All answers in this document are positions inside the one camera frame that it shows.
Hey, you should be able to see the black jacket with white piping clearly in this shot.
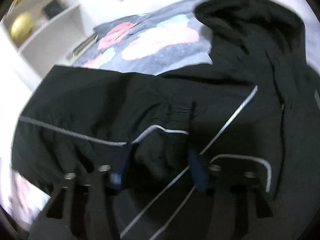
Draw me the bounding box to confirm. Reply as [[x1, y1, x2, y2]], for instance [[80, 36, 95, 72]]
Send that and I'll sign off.
[[12, 0, 319, 239]]

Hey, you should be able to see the grey floral bed quilt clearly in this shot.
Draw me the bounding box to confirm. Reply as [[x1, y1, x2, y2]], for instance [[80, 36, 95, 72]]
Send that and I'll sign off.
[[72, 0, 212, 75]]

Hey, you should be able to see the white shelf unit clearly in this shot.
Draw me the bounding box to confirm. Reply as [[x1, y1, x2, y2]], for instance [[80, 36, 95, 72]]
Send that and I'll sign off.
[[1, 0, 93, 85]]

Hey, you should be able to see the yellow ball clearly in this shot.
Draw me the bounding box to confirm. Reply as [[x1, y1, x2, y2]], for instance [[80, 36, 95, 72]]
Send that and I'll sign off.
[[10, 12, 34, 44]]

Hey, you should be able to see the black framed picture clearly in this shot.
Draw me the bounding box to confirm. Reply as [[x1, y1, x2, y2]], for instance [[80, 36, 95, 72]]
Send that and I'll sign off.
[[43, 0, 64, 19]]

